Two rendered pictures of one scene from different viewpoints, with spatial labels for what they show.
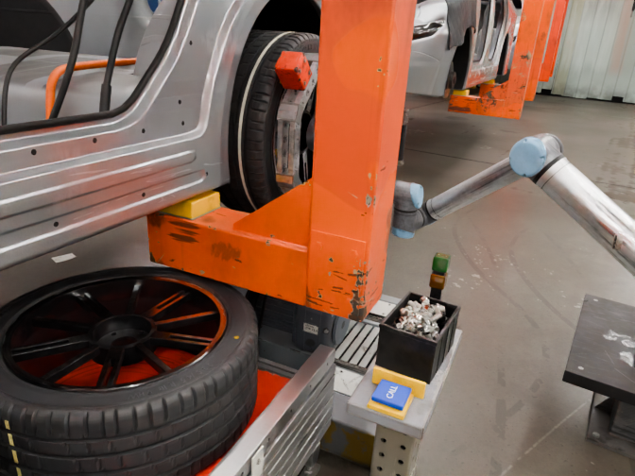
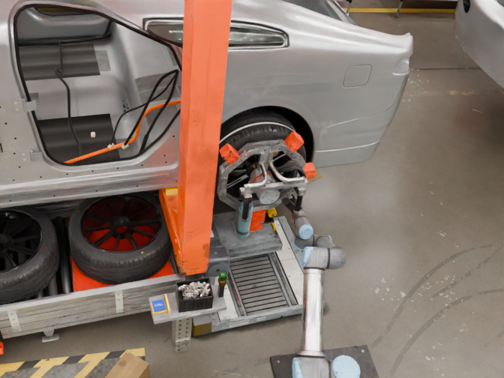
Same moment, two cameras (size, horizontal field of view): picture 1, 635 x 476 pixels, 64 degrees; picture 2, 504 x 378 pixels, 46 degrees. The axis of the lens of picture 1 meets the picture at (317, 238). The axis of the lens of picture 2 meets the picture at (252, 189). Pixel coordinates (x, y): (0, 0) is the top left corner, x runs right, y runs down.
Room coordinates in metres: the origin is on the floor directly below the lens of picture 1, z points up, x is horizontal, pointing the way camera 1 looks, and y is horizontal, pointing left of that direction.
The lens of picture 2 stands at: (-0.28, -1.82, 3.34)
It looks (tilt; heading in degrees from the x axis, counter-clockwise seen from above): 43 degrees down; 42
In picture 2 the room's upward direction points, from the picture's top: 9 degrees clockwise
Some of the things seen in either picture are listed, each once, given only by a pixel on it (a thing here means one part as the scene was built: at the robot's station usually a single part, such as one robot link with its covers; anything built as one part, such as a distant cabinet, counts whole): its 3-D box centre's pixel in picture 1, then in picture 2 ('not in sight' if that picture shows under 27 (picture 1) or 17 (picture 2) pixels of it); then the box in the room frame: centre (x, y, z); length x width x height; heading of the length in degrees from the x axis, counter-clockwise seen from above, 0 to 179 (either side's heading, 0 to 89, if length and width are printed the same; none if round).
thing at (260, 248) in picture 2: not in sight; (241, 234); (1.86, 0.16, 0.13); 0.50 x 0.36 x 0.10; 156
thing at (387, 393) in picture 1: (391, 396); (158, 305); (0.89, -0.18, 0.47); 0.07 x 0.07 x 0.02; 66
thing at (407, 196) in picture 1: (405, 195); (303, 227); (1.89, -0.33, 0.62); 0.12 x 0.09 x 0.10; 66
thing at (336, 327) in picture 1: (284, 324); (208, 252); (1.49, 0.09, 0.26); 0.42 x 0.18 x 0.35; 66
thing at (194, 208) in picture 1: (188, 201); (173, 184); (1.41, 0.38, 0.71); 0.14 x 0.14 x 0.05; 66
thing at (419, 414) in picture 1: (411, 366); (187, 303); (1.05, -0.25, 0.44); 0.43 x 0.17 x 0.03; 156
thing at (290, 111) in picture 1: (322, 134); (260, 177); (1.79, 0.00, 0.85); 0.54 x 0.07 x 0.54; 156
